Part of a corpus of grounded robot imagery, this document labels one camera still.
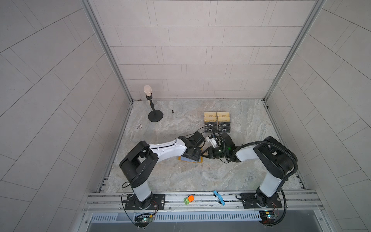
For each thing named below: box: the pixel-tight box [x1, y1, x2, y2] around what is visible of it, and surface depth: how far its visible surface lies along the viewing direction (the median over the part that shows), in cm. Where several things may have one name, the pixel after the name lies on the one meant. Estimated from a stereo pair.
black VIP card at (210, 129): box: [204, 126, 217, 134], surface depth 98 cm
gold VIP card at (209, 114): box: [203, 112, 217, 117], surface depth 98 cm
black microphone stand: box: [143, 85, 164, 123], surface depth 107 cm
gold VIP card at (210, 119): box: [203, 116, 217, 123], surface depth 98 cm
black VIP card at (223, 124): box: [217, 121, 231, 129], surface depth 98 cm
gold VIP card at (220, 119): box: [217, 116, 231, 123], surface depth 98 cm
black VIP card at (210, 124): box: [204, 121, 218, 129], surface depth 98 cm
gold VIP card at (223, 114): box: [216, 112, 230, 118], surface depth 98 cm
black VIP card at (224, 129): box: [218, 126, 231, 133], surface depth 98 cm
